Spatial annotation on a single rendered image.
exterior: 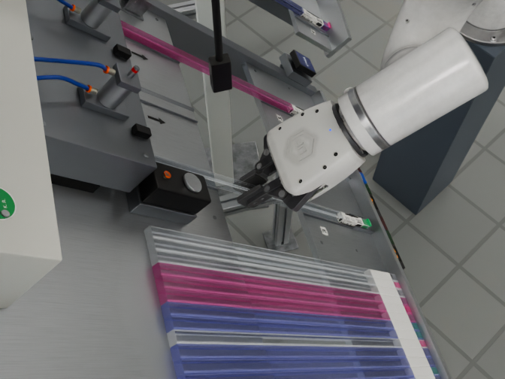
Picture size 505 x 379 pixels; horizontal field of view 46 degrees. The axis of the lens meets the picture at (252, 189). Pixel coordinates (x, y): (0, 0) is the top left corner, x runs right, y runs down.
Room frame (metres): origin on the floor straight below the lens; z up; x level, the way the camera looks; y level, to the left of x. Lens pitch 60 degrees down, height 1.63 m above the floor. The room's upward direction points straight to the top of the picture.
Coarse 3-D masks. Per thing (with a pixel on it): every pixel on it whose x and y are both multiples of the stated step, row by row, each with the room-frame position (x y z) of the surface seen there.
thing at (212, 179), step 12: (156, 156) 0.38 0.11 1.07; (180, 168) 0.38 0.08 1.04; (192, 168) 0.38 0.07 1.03; (216, 180) 0.38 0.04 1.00; (228, 180) 0.40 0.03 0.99; (240, 192) 0.39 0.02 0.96; (276, 204) 0.41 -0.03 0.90; (312, 204) 0.43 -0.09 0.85; (324, 216) 0.43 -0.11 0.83; (336, 216) 0.44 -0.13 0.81
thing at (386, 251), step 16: (320, 96) 0.74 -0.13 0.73; (352, 176) 0.56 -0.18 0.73; (352, 192) 0.53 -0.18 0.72; (368, 208) 0.49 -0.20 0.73; (384, 240) 0.43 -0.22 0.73; (384, 256) 0.41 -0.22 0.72; (400, 272) 0.37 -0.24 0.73; (416, 304) 0.32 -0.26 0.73; (416, 320) 0.30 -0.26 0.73; (432, 336) 0.27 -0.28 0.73; (432, 352) 0.25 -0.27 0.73
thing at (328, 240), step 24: (264, 72) 0.72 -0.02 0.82; (288, 96) 0.70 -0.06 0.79; (264, 120) 0.59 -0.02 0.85; (336, 192) 0.51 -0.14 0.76; (312, 216) 0.42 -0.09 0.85; (360, 216) 0.48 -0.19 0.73; (312, 240) 0.37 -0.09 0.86; (336, 240) 0.40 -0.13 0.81; (360, 240) 0.42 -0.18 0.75; (360, 264) 0.37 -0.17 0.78
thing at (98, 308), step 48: (144, 48) 0.58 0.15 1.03; (144, 96) 0.48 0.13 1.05; (192, 144) 0.44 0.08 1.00; (96, 192) 0.30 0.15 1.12; (96, 240) 0.24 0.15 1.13; (144, 240) 0.26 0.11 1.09; (48, 288) 0.18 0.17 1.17; (96, 288) 0.19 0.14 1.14; (144, 288) 0.21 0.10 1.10; (0, 336) 0.13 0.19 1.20; (48, 336) 0.14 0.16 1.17; (96, 336) 0.15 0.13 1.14; (144, 336) 0.16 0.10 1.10
